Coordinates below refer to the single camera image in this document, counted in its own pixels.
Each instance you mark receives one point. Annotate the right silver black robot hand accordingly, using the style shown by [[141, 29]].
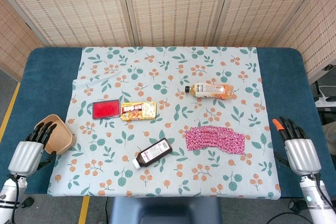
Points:
[[302, 155]]

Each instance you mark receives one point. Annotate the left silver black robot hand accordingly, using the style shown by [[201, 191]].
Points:
[[25, 155]]

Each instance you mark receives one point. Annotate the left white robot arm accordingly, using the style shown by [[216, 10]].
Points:
[[9, 197]]

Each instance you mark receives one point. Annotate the brown paper bowl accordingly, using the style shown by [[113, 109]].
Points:
[[61, 137]]

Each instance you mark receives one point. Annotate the black caster wheel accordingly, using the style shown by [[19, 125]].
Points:
[[296, 206], [28, 202]]

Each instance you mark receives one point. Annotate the white power strip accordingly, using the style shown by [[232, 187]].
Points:
[[326, 101]]

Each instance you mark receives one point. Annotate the red ink pad case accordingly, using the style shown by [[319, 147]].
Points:
[[106, 109]]

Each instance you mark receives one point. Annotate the orange drink plastic bottle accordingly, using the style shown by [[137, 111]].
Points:
[[210, 90]]

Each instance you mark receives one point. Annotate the woven bamboo screen panel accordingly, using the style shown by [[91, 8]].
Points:
[[68, 6], [317, 30], [176, 6], [15, 37], [265, 6]]

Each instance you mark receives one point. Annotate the yellow snack box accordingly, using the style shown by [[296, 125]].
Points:
[[138, 110]]

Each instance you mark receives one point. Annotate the brown medicine bottle white cap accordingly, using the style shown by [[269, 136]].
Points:
[[153, 153]]

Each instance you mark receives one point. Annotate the floral leaf print tablecloth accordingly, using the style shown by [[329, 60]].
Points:
[[168, 121]]

